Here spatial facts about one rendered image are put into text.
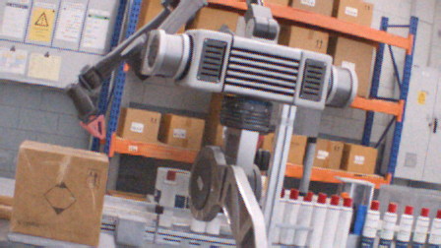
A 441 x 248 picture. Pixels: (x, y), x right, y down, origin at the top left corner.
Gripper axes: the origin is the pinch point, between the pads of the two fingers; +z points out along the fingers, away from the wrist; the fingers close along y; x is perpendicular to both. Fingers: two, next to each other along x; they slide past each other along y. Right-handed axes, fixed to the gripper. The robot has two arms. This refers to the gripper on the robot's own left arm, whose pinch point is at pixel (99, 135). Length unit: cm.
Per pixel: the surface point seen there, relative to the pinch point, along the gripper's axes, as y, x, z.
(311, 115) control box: -15, -65, 30
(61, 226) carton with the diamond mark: -24.9, 29.3, 12.6
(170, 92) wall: 437, -148, 88
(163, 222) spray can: 5.2, -6.0, 40.4
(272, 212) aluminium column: -15, -37, 51
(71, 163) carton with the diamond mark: -25.3, 16.2, -2.4
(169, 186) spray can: 4.9, -14.5, 30.2
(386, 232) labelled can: -12, -75, 87
